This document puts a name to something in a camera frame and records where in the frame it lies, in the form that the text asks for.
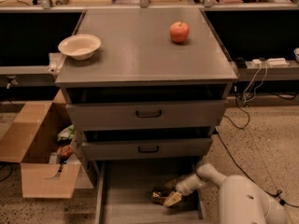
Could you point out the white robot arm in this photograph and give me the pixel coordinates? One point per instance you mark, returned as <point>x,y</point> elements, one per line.
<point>240,200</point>

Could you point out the open cardboard box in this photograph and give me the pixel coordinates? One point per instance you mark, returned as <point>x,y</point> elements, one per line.
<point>31,141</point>

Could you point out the red snack bag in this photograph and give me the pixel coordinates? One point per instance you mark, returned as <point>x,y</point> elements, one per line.
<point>65,152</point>

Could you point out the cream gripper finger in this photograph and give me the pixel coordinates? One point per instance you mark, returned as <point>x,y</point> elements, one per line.
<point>174,184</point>
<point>173,198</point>

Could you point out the white power strip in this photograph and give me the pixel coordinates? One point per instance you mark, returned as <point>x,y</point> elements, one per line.
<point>273,62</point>

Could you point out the red apple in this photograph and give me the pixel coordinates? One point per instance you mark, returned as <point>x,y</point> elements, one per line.
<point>179,31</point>

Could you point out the grey open bottom drawer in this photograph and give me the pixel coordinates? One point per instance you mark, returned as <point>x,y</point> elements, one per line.
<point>125,189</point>

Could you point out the grey drawer cabinet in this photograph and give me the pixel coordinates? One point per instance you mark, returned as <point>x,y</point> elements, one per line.
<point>139,63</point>

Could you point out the grey top drawer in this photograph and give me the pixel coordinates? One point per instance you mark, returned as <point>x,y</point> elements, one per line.
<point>150,115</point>

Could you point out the white bowl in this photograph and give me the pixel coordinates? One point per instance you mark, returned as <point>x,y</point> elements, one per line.
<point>80,47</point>

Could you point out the green snack bag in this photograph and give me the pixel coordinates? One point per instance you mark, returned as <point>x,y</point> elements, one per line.
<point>66,134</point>

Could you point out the grey middle drawer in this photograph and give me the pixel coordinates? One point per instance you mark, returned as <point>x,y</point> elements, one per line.
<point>146,149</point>

